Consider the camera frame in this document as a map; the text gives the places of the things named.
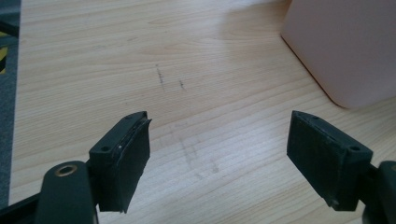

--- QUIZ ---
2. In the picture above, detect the pink storage box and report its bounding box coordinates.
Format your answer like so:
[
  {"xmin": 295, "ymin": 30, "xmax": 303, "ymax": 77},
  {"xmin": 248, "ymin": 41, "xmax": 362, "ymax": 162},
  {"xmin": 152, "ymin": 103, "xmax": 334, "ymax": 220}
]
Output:
[{"xmin": 280, "ymin": 0, "xmax": 396, "ymax": 109}]

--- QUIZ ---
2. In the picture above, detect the yellow black floor tape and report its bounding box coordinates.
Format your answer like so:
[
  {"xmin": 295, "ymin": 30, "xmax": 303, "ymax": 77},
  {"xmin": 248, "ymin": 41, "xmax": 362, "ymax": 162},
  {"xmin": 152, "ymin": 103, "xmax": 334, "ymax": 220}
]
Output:
[{"xmin": 0, "ymin": 46, "xmax": 8, "ymax": 76}]

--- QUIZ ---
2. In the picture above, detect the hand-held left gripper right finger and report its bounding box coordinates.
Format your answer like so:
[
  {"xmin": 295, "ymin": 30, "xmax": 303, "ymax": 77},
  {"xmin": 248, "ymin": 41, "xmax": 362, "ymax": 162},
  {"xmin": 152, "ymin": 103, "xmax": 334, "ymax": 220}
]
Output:
[{"xmin": 286, "ymin": 110, "xmax": 374, "ymax": 212}]

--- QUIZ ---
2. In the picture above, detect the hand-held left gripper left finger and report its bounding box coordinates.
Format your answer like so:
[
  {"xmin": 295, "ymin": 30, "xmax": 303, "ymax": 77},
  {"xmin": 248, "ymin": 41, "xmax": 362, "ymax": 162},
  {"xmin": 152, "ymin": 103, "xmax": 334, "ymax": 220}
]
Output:
[{"xmin": 89, "ymin": 110, "xmax": 153, "ymax": 215}]

